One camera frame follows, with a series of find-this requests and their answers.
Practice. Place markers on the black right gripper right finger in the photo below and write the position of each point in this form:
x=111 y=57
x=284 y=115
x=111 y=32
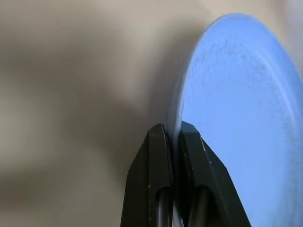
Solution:
x=208 y=179

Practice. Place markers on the blue plate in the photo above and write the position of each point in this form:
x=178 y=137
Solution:
x=241 y=94

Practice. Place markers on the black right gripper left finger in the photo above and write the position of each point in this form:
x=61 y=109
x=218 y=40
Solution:
x=146 y=170

